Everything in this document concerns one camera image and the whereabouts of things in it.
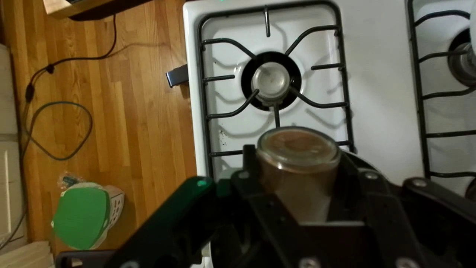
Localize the black floor cable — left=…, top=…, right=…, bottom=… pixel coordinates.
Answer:
left=0, top=14, right=121, bottom=251

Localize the white gas stove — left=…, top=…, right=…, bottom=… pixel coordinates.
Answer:
left=182, top=0, right=476, bottom=199

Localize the brown spice glass jar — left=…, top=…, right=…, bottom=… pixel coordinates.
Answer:
left=256, top=126, right=344, bottom=225

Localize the small grey metal bracket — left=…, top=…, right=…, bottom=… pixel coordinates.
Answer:
left=164, top=63, right=191, bottom=90

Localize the black burner grate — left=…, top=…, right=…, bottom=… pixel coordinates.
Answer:
left=197, top=0, right=357, bottom=182
left=407, top=0, right=476, bottom=182

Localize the wooden furniture piece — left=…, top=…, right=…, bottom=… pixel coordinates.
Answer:
left=42, top=0, right=154, bottom=23

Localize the green lidded carton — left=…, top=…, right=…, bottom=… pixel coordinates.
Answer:
left=51, top=170, right=127, bottom=252

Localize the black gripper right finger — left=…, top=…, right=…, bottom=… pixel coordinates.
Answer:
left=329, top=154, right=476, bottom=268

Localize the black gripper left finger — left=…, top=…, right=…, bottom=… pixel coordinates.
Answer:
left=106, top=145, right=302, bottom=268

